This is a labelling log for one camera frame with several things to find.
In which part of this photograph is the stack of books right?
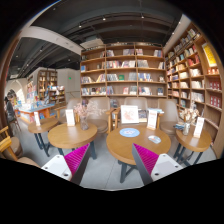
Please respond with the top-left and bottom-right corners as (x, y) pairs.
(173, 124), (184, 130)

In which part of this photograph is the white sign far left table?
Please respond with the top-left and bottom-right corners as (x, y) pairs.
(34, 112), (41, 126)

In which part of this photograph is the person at left edge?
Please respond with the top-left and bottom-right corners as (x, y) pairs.
(3, 93), (18, 132)

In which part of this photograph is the blue book on armrest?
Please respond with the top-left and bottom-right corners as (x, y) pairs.
(147, 108), (164, 114)

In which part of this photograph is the wooden chair left edge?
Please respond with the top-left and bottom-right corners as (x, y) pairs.
(0, 127), (39, 167)

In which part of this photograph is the small round table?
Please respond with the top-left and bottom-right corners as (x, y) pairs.
(28, 118), (58, 156)
(174, 126), (211, 166)

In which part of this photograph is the glass vase dried flowers left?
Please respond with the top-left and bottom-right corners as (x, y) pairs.
(74, 101), (100, 130)

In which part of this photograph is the white sign table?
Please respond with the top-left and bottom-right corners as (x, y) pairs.
(34, 112), (41, 126)
(65, 109), (75, 126)
(193, 117), (204, 138)

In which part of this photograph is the dark book on chair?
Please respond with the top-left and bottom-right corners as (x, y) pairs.
(138, 109), (147, 122)

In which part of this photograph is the red white menu sign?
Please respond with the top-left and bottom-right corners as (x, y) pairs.
(147, 110), (157, 130)

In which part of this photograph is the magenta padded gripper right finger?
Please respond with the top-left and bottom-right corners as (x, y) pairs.
(131, 143), (184, 186)

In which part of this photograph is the beige armchair right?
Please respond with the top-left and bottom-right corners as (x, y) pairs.
(158, 99), (179, 135)

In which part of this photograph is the white framed flower picture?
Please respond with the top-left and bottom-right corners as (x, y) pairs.
(121, 105), (139, 124)

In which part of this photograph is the round wooden table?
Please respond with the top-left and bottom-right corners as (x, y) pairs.
(48, 123), (97, 159)
(106, 125), (171, 183)

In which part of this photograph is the small round table right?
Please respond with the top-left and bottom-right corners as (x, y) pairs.
(174, 126), (211, 166)

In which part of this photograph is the round wooden table centre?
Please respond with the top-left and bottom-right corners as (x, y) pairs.
(106, 125), (171, 183)

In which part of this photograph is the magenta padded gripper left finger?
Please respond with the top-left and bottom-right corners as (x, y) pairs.
(41, 143), (91, 186)

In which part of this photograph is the vase dried flowers right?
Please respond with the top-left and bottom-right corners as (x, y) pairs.
(180, 108), (199, 136)

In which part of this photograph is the small round table far left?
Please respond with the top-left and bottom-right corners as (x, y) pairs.
(28, 118), (58, 156)

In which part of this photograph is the large wooden bookshelf back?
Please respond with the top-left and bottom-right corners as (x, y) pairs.
(80, 42), (167, 107)

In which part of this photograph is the white sign right table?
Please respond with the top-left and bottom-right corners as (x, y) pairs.
(193, 117), (204, 138)

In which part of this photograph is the blue book display table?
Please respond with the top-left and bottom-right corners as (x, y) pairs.
(19, 104), (55, 124)

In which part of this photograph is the round wooden table left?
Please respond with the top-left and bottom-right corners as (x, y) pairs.
(48, 123), (97, 159)

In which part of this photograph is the distant wooden bookshelf left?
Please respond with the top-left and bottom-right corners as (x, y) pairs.
(37, 70), (66, 108)

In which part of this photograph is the grey computer mouse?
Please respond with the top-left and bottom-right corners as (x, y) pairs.
(148, 135), (161, 144)

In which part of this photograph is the round blue mouse pad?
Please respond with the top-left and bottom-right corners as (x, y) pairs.
(120, 128), (140, 138)

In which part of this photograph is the wooden bookshelf right wall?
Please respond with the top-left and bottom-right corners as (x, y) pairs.
(164, 22), (224, 158)

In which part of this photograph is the beige armchair centre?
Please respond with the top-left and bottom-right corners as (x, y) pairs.
(113, 96), (149, 129)

